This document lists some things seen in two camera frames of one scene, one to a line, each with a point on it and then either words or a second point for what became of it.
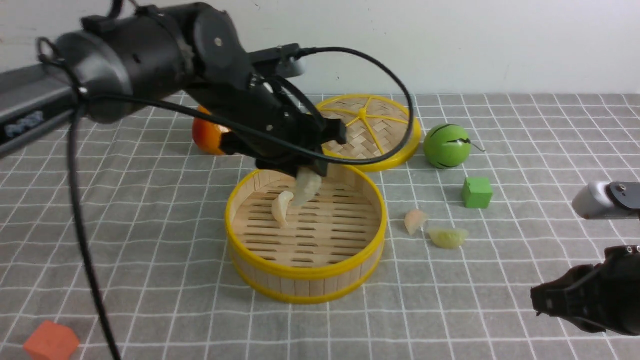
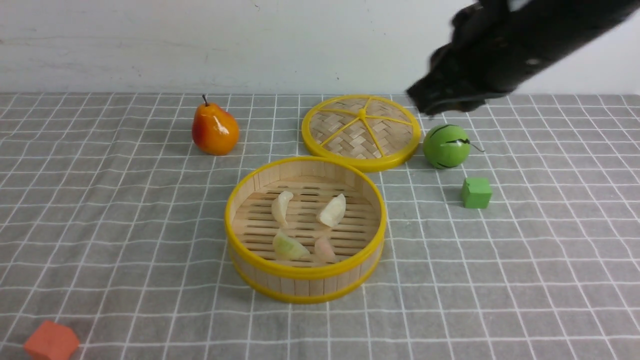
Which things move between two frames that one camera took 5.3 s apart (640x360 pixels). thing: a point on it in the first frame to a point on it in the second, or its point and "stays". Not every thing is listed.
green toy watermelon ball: [447, 146] stays
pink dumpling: [413, 219] to [323, 251]
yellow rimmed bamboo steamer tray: [331, 248] stays
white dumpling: [279, 206] stays
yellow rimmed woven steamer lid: [375, 126] stays
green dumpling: [448, 238] to [286, 248]
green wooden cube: [477, 192] stays
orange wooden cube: [52, 341] stays
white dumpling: [308, 184] to [333, 210]
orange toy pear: [207, 134] stays
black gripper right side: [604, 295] to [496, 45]
